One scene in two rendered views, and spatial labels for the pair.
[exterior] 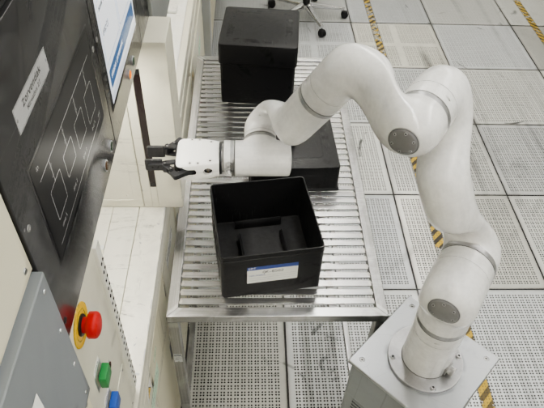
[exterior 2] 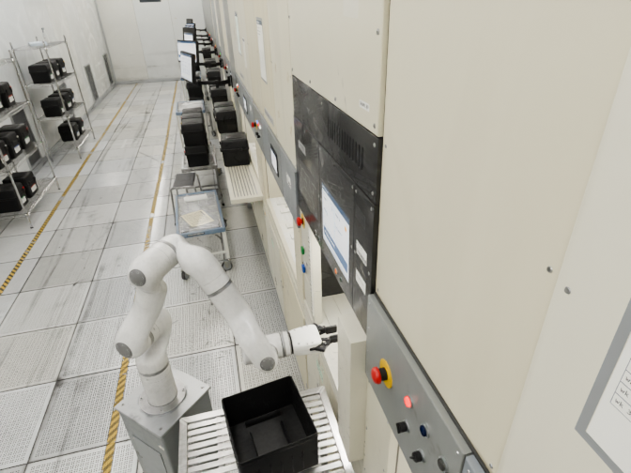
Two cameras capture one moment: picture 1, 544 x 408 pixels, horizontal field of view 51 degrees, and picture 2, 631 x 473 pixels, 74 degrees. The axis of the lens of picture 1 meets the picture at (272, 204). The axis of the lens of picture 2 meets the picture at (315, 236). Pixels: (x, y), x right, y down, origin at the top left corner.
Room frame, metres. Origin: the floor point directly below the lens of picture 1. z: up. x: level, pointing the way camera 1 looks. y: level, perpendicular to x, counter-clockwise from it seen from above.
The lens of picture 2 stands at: (2.07, 0.04, 2.21)
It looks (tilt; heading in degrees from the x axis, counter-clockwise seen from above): 30 degrees down; 170
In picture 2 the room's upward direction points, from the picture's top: 2 degrees counter-clockwise
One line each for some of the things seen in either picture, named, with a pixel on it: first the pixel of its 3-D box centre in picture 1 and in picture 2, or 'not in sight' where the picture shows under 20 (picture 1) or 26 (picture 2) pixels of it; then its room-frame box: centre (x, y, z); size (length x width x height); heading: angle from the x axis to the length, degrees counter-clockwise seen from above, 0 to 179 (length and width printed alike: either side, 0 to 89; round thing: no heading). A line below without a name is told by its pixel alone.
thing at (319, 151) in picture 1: (291, 147); not in sight; (1.49, -0.06, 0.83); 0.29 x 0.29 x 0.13; 6
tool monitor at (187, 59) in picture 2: not in sight; (205, 70); (-2.51, -0.22, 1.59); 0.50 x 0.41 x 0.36; 94
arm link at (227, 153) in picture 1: (227, 159); (284, 343); (1.01, 0.11, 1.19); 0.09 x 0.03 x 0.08; 4
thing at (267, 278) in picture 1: (264, 235); (269, 430); (1.08, 0.02, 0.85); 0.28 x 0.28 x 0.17; 12
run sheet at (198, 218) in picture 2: not in sight; (197, 218); (-1.53, -0.44, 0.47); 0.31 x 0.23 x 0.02; 25
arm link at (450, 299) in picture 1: (450, 299); (151, 337); (0.73, -0.39, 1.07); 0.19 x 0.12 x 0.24; 150
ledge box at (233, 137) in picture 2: not in sight; (234, 148); (-2.01, -0.03, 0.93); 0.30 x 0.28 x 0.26; 1
